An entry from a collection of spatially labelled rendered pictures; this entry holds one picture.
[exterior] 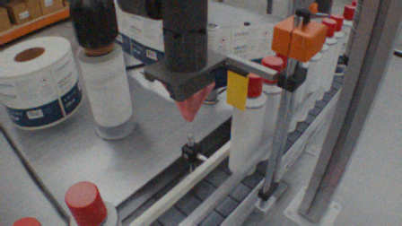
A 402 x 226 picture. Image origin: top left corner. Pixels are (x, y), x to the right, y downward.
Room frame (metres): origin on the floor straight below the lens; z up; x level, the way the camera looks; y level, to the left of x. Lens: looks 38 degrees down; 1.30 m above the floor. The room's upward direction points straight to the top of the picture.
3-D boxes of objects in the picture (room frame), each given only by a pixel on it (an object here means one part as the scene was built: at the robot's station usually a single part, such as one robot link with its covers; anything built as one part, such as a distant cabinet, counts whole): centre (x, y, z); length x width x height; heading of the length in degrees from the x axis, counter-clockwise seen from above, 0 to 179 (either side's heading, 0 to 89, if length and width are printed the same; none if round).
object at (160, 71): (0.35, 0.03, 1.13); 0.10 x 0.07 x 0.07; 139
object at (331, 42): (0.61, -0.27, 0.98); 0.05 x 0.05 x 0.20
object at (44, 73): (0.58, 0.41, 0.95); 0.20 x 0.20 x 0.14
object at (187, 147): (0.39, 0.03, 0.89); 0.03 x 0.03 x 0.12; 49
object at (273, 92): (0.41, -0.11, 0.98); 0.05 x 0.05 x 0.20
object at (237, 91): (0.31, -0.04, 1.09); 0.03 x 0.01 x 0.06; 49
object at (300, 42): (0.30, -0.07, 1.05); 0.10 x 0.04 x 0.33; 49
